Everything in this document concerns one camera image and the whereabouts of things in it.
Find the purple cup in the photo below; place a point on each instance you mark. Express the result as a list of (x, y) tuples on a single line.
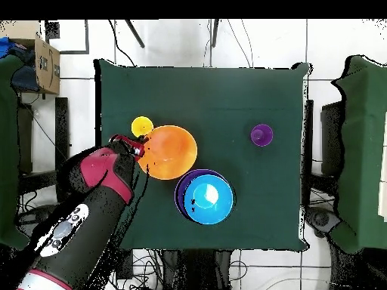
[(261, 135)]

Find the cardboard box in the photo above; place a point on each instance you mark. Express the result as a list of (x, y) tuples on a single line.
[(47, 66)]

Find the green cloth side table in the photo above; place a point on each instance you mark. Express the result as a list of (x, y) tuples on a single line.
[(362, 151), (7, 151)]

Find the black stool frame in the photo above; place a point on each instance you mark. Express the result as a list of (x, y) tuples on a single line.
[(331, 139), (62, 120)]

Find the blue cloth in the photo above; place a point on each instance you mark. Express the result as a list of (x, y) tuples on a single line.
[(6, 45)]

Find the large blue bowl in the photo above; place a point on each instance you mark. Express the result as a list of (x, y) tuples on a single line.
[(217, 208)]

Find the black metal frame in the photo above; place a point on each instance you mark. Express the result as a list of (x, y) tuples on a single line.
[(87, 36)]

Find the black tripod leg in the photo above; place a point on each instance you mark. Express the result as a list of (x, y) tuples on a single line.
[(135, 33), (215, 33)]

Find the dark green tablecloth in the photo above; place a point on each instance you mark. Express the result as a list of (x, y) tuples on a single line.
[(211, 90)]

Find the black power strip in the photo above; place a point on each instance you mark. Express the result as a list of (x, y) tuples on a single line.
[(125, 265)]

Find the large purple bowl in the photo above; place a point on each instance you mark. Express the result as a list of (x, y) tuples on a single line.
[(180, 193)]

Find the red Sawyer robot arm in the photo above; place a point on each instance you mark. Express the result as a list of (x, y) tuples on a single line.
[(99, 169)]

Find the large orange bowl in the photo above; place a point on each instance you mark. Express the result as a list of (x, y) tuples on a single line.
[(172, 151)]

